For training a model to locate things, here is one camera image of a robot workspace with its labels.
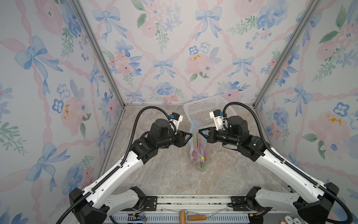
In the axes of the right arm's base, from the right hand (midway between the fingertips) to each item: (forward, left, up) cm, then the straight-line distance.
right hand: (199, 131), depth 67 cm
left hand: (-1, +5, -1) cm, 5 cm away
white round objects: (-32, -45, -31) cm, 63 cm away
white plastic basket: (+40, -5, -27) cm, 49 cm away
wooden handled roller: (-32, +4, -30) cm, 44 cm away
